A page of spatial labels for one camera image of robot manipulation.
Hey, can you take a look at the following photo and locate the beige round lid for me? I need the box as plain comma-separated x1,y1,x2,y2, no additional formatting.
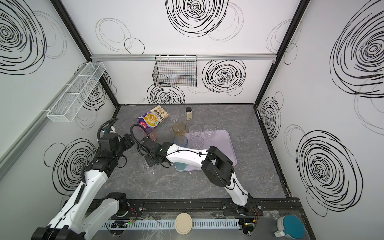
175,213,193,235

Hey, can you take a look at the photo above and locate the white mesh wall shelf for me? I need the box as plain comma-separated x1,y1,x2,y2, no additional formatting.
47,62,106,123

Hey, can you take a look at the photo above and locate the pink drinking glass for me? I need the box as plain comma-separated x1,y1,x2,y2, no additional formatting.
146,128,157,142

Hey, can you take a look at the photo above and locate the lilac plastic tray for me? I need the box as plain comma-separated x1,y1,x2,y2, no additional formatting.
178,130,238,172

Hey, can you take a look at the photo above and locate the teal drinking glass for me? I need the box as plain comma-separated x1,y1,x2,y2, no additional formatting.
175,163,188,172

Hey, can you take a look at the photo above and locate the white slotted cable duct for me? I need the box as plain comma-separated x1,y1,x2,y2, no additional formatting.
100,219,241,231

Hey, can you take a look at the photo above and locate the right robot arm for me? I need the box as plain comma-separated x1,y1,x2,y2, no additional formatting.
139,138,260,215

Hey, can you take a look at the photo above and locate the blue drinking glass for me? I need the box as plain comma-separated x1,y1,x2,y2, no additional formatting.
174,136,189,148

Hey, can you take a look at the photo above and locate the clear ribbed glass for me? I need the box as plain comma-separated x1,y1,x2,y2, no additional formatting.
168,108,179,122

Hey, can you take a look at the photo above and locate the black wire basket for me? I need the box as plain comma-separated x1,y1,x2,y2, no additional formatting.
152,55,198,88

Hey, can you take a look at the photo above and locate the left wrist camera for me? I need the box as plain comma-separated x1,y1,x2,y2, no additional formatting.
101,126,116,134

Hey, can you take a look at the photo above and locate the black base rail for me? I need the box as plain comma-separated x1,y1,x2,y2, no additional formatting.
128,198,303,217

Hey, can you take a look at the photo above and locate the yellow drinking glass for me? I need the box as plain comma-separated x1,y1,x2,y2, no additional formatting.
172,122,187,137

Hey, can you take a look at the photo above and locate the colourful snack bag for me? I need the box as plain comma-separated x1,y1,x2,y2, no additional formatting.
137,106,169,129

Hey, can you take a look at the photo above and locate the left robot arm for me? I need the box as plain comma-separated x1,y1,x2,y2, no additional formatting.
31,133,135,240

